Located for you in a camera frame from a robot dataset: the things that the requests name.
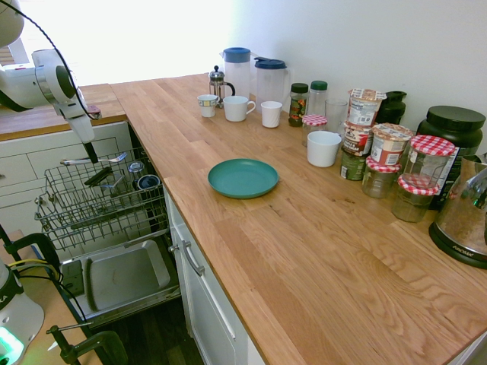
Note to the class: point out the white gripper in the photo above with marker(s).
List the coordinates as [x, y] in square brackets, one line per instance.
[80, 121]

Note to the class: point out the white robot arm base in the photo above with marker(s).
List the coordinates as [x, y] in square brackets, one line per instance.
[17, 311]

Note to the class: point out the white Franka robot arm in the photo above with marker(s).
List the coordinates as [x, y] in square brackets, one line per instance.
[23, 87]

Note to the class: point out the stainless dishwasher door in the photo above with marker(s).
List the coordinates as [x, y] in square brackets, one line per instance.
[121, 277]

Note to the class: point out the clear glass with label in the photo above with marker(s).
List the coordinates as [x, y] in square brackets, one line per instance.
[135, 168]

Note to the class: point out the dark blue mug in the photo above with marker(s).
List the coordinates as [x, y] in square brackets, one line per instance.
[148, 182]

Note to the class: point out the black C-clamp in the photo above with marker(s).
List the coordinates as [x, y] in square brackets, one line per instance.
[26, 241]
[95, 342]

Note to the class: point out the patterned paper cup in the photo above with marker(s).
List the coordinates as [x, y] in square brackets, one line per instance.
[207, 106]

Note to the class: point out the round metal cabinet knob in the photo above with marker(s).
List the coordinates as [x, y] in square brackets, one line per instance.
[173, 249]

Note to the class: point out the glass French press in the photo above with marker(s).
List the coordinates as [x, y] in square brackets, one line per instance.
[217, 85]

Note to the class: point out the wide white mug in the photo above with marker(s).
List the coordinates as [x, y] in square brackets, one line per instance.
[236, 110]

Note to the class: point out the teal plate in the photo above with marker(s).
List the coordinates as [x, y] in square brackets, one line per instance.
[243, 178]

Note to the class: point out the brown wooden robot board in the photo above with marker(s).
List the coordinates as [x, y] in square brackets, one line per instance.
[51, 304]

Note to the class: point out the clear pitcher light blue lid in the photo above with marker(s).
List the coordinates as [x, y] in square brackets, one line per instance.
[236, 76]

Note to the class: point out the white ribbed cup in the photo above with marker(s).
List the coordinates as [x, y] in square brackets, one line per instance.
[271, 115]

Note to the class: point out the clear pitcher dark blue lid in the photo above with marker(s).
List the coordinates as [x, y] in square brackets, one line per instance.
[271, 87]

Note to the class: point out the dark spice jar green lid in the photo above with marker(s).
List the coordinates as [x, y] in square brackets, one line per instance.
[298, 104]

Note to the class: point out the glass jar red checkered lid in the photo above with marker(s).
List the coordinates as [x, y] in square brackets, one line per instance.
[412, 205]
[314, 121]
[430, 163]
[380, 182]

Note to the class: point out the clear bottle green lid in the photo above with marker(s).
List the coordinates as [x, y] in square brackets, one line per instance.
[318, 95]

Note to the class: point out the clear drinking glass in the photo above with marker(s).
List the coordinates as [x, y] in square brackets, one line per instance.
[336, 114]

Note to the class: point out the green tin can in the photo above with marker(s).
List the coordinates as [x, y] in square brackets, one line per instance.
[352, 167]

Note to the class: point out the oatmeal cup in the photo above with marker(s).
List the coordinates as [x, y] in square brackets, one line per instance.
[365, 110]
[388, 146]
[357, 140]

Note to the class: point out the black shaker bottle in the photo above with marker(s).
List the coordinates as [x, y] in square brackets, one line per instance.
[393, 108]

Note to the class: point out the black protein powder tub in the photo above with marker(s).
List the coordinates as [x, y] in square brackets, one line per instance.
[452, 133]

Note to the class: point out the stainless steel electric kettle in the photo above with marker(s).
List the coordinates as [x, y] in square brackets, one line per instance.
[460, 213]

